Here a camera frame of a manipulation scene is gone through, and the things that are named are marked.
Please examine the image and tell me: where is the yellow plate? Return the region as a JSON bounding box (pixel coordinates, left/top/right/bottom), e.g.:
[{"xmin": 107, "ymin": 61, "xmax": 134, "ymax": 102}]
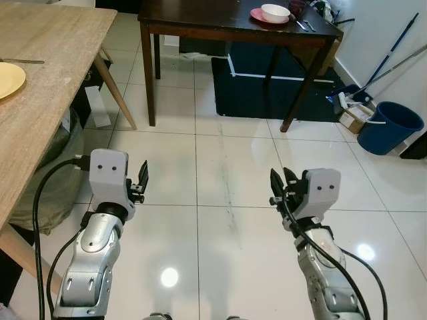
[{"xmin": 0, "ymin": 62, "xmax": 27, "ymax": 101}]

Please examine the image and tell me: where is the pink plate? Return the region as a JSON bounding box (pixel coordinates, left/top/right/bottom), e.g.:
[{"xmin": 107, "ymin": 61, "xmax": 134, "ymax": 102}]
[{"xmin": 250, "ymin": 8, "xmax": 293, "ymax": 26}]

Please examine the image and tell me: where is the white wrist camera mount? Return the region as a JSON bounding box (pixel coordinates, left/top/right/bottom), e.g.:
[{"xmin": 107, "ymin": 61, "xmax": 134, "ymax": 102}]
[
  {"xmin": 298, "ymin": 168, "xmax": 342, "ymax": 221},
  {"xmin": 88, "ymin": 149, "xmax": 129, "ymax": 205}
]

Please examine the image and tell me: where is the grey-green sack bag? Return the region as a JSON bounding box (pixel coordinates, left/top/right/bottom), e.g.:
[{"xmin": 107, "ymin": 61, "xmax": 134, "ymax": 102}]
[{"xmin": 9, "ymin": 110, "xmax": 86, "ymax": 235}]

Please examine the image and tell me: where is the white bowl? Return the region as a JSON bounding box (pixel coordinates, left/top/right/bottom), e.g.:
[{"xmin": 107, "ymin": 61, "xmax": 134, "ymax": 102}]
[{"xmin": 261, "ymin": 4, "xmax": 292, "ymax": 23}]

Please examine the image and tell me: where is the dark wooden table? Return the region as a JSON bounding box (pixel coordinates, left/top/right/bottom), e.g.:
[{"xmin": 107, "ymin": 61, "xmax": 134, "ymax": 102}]
[{"xmin": 138, "ymin": 0, "xmax": 345, "ymax": 133}]

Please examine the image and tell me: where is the silver-handled mop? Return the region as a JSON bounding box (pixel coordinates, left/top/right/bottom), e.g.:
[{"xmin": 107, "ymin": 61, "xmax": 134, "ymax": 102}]
[{"xmin": 327, "ymin": 45, "xmax": 427, "ymax": 111}]

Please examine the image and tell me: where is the white upright box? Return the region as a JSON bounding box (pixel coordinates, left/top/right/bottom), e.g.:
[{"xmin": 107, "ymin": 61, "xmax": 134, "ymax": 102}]
[{"xmin": 85, "ymin": 84, "xmax": 111, "ymax": 129}]

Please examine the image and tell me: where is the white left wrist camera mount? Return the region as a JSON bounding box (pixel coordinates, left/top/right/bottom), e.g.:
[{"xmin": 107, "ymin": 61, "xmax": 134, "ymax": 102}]
[{"xmin": 88, "ymin": 149, "xmax": 129, "ymax": 205}]

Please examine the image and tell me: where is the small cardboard box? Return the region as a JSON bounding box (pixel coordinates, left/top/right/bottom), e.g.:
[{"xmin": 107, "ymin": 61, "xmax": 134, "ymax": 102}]
[{"xmin": 337, "ymin": 103, "xmax": 376, "ymax": 134}]

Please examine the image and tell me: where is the blue-handled mop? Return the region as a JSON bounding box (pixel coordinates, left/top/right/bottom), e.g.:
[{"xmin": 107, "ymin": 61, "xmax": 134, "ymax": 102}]
[{"xmin": 360, "ymin": 12, "xmax": 421, "ymax": 94}]

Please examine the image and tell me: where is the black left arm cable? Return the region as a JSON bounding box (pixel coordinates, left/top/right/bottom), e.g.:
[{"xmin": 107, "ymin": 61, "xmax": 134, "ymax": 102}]
[{"xmin": 31, "ymin": 155, "xmax": 91, "ymax": 320}]

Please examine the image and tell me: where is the maroon cup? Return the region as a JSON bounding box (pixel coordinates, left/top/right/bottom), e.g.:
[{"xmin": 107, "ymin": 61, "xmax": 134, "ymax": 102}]
[{"xmin": 288, "ymin": 0, "xmax": 308, "ymax": 18}]

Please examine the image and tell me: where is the metal spoon beside yellow plate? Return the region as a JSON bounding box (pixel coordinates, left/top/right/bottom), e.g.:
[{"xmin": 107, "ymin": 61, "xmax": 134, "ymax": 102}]
[{"xmin": 0, "ymin": 58, "xmax": 46, "ymax": 65}]

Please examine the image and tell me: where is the light wooden table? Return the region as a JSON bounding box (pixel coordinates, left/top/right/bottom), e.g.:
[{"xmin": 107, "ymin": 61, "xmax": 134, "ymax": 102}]
[{"xmin": 0, "ymin": 0, "xmax": 138, "ymax": 294}]

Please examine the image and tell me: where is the blue bucket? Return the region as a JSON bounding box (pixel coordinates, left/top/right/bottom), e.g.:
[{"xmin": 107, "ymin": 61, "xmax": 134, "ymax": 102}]
[{"xmin": 357, "ymin": 101, "xmax": 426, "ymax": 157}]

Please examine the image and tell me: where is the dark blue rug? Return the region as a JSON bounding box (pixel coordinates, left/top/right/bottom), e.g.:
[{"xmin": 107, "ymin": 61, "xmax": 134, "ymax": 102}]
[{"xmin": 211, "ymin": 43, "xmax": 349, "ymax": 123}]

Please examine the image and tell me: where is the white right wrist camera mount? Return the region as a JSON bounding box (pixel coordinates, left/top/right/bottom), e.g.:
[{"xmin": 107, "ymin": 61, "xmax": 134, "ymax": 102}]
[{"xmin": 298, "ymin": 168, "xmax": 342, "ymax": 221}]

